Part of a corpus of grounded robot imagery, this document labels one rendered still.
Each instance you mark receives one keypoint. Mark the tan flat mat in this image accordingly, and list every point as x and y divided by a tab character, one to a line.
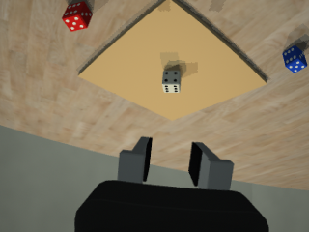
169	37

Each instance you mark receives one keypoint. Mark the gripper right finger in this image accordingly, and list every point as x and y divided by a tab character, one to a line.
207	170

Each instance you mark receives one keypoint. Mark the blue die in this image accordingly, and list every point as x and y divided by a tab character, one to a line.
294	59

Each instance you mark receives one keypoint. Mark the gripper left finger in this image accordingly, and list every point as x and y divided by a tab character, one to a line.
134	165

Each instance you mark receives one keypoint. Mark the red die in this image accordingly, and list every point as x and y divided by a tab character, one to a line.
77	16

